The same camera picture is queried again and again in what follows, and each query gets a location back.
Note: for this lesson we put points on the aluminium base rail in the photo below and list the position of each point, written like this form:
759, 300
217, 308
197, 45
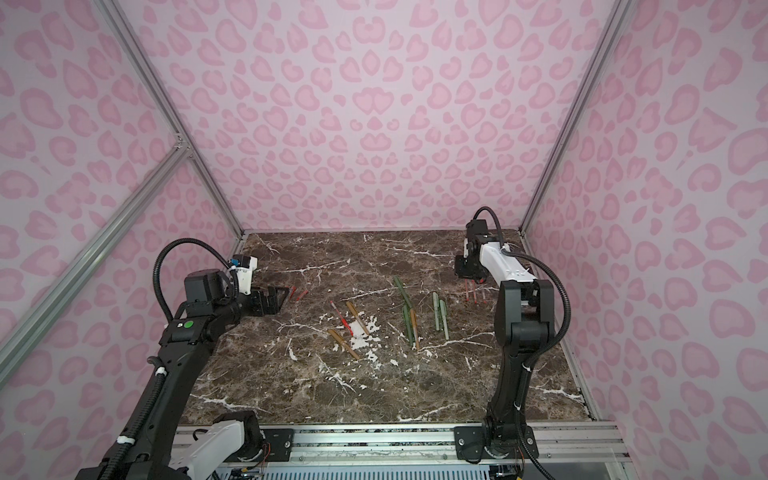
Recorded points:
567, 450

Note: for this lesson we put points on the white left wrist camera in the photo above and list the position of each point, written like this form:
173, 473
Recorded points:
242, 268

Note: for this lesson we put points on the dark green pen long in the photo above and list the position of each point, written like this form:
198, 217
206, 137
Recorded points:
402, 290

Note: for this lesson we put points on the light green pen right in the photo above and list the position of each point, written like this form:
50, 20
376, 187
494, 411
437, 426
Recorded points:
442, 318

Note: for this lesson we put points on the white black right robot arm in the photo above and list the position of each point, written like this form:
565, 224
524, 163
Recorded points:
524, 328

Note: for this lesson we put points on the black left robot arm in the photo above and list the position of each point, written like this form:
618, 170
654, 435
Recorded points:
143, 449

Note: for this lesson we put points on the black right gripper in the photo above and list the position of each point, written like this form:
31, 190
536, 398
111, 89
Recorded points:
461, 273

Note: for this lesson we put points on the aluminium frame diagonal left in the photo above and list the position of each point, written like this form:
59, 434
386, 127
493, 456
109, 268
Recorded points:
37, 322

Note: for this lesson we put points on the light green pen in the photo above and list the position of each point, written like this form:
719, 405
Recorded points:
437, 311
442, 318

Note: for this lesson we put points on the dark green pen short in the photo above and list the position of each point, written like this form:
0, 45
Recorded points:
406, 312

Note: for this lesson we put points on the gold pen upper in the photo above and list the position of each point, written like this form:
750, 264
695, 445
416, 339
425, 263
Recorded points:
352, 309

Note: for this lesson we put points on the gold pen lower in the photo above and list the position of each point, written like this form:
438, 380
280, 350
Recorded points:
343, 344

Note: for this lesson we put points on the light green pen left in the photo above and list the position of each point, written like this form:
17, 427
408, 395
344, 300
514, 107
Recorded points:
437, 311

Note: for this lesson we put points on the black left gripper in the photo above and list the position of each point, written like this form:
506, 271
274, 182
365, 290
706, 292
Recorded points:
273, 304

